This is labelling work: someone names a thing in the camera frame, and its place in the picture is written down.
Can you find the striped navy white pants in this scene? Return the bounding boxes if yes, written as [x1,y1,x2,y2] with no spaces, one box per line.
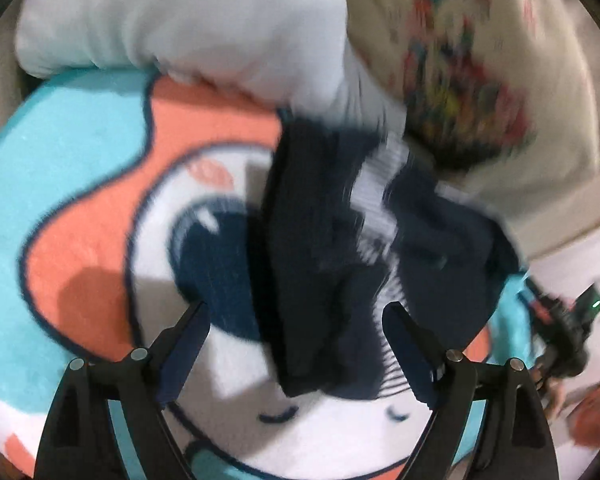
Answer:
[251,116,520,400]

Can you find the person's right hand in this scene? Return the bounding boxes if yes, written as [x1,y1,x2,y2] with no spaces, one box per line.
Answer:
[530,364,569,422]

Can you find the teal cartoon fleece blanket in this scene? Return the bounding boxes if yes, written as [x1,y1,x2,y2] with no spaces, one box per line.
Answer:
[0,66,546,480]

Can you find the cream floral pillow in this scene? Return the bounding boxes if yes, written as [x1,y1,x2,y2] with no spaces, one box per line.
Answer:
[347,0,600,255]

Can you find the white pillow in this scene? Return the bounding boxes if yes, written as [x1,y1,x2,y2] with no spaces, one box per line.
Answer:
[15,0,406,132]

